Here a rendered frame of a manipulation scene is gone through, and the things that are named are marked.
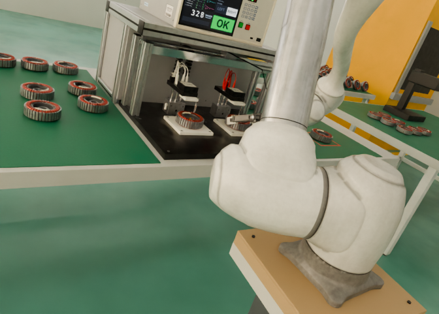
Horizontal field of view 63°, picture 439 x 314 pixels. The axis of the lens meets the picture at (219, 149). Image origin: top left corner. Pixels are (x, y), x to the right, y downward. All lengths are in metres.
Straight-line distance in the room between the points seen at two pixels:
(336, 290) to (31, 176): 0.77
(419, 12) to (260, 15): 3.43
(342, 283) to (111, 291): 1.14
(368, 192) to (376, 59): 4.32
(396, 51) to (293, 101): 4.18
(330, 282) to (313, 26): 0.53
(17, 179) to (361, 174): 0.80
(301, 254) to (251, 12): 1.05
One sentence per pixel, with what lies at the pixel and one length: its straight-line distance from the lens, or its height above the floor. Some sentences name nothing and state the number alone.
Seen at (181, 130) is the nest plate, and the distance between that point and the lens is 1.33.
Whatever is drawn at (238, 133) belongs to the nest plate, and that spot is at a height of 0.78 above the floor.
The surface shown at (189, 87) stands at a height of 0.92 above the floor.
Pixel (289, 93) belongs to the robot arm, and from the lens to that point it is 0.74.
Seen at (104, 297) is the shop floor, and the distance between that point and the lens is 1.71.
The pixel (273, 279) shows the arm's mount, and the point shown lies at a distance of 0.79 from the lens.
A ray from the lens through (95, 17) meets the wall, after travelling 7.89.
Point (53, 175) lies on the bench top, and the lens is 1.03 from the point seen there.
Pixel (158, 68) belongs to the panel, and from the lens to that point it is 1.56.
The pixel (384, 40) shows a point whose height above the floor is 1.33.
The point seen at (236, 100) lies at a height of 0.88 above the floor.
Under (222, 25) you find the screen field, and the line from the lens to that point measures 1.51.
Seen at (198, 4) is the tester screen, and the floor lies 1.21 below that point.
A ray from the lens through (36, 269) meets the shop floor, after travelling 1.81.
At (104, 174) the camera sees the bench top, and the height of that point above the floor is 0.73.
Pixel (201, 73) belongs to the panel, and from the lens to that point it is 1.66.
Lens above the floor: 1.27
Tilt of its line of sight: 23 degrees down
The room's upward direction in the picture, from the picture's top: 17 degrees clockwise
